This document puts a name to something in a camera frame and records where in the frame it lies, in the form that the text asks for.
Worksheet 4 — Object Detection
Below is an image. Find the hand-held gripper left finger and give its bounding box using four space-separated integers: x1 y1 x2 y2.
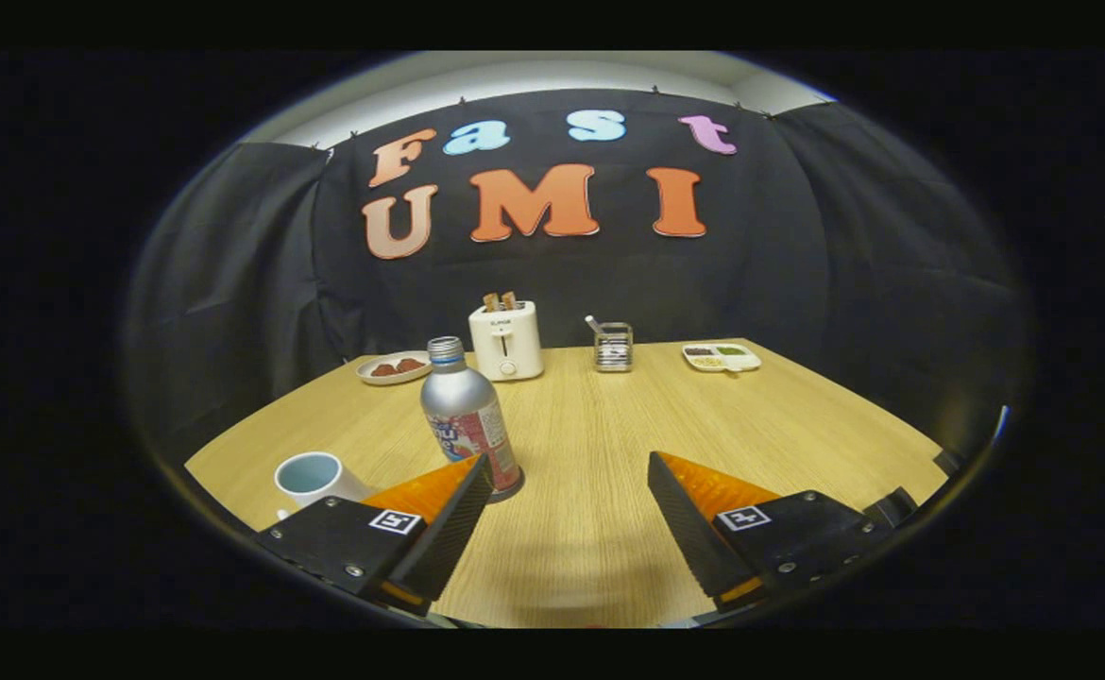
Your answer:
252 453 498 620

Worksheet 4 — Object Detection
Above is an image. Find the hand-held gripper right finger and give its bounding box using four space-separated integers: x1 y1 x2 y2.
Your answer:
647 450 903 613

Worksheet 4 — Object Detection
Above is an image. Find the silver juice bottle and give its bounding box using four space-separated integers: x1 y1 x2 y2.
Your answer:
420 336 525 503

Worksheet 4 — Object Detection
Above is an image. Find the white cup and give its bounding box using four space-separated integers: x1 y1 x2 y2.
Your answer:
274 451 374 519

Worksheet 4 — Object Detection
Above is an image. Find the wooden table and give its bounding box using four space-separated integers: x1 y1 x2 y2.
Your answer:
184 338 950 629

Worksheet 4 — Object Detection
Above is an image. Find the small white plate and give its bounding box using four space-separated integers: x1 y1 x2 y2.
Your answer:
355 350 434 386

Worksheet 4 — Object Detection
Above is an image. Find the white divided snack tray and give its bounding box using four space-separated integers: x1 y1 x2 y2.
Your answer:
682 342 762 373

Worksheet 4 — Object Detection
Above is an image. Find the white toaster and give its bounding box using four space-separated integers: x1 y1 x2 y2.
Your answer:
467 300 545 383

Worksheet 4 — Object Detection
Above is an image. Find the metal mesh utensil holder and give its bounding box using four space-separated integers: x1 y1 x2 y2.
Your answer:
594 322 635 373

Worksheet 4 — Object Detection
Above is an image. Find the black backdrop cloth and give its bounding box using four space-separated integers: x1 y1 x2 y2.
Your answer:
127 90 1026 464

